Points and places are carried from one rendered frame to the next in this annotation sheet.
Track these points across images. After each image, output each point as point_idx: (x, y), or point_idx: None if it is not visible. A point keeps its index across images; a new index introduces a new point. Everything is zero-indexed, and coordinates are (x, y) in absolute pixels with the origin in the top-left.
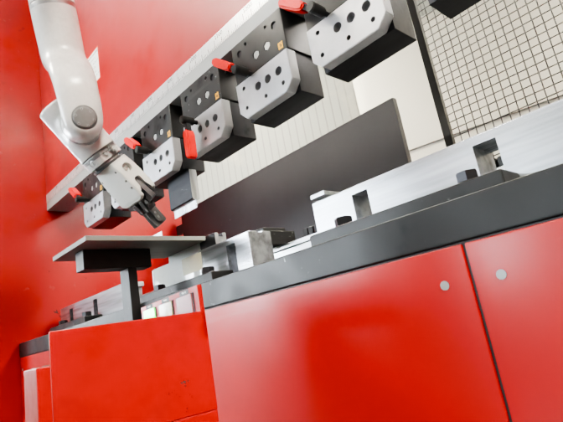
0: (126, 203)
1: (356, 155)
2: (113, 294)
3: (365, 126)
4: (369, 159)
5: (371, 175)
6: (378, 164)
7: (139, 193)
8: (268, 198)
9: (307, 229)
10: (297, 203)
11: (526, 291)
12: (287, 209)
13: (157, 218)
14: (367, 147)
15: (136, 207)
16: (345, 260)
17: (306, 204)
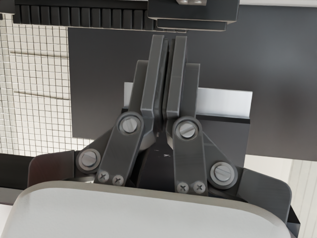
0: (181, 230)
1: None
2: None
3: (107, 127)
4: (111, 91)
5: (113, 74)
6: (103, 82)
7: (14, 211)
8: (284, 114)
9: (177, 29)
10: (232, 86)
11: None
12: (253, 86)
13: (135, 73)
14: (111, 105)
15: (174, 170)
16: None
17: (218, 80)
